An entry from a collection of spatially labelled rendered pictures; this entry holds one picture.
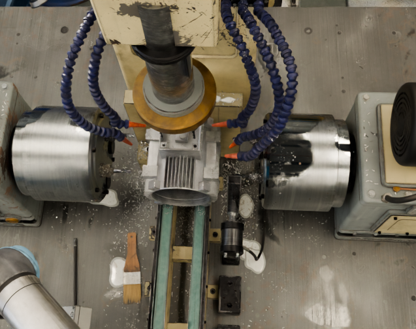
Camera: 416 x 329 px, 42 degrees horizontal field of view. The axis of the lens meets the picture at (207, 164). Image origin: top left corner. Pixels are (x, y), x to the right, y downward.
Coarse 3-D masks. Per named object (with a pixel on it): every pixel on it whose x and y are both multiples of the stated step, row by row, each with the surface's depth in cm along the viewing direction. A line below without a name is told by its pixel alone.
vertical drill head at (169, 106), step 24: (144, 24) 87; (168, 24) 87; (168, 48) 93; (144, 72) 118; (168, 72) 100; (192, 72) 107; (144, 96) 114; (168, 96) 109; (192, 96) 113; (216, 96) 117; (144, 120) 115; (168, 120) 114; (192, 120) 113
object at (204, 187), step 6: (210, 120) 141; (204, 126) 142; (210, 126) 141; (156, 180) 135; (150, 186) 135; (156, 186) 135; (198, 186) 135; (204, 186) 134; (204, 192) 136; (204, 204) 146; (210, 204) 146
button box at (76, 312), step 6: (66, 306) 127; (72, 306) 126; (78, 306) 126; (72, 312) 125; (78, 312) 125; (84, 312) 127; (90, 312) 128; (72, 318) 124; (78, 318) 125; (84, 318) 126; (90, 318) 128; (78, 324) 125; (84, 324) 126
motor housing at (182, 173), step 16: (208, 128) 143; (208, 144) 141; (160, 160) 138; (176, 160) 135; (192, 160) 137; (208, 160) 139; (160, 176) 136; (176, 176) 135; (192, 176) 135; (144, 192) 140; (160, 192) 146; (176, 192) 149; (192, 192) 149; (208, 192) 137
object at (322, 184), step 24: (264, 120) 136; (312, 120) 134; (336, 120) 137; (288, 144) 129; (312, 144) 129; (336, 144) 129; (264, 168) 132; (288, 168) 129; (312, 168) 128; (336, 168) 128; (264, 192) 133; (288, 192) 131; (312, 192) 131; (336, 192) 132
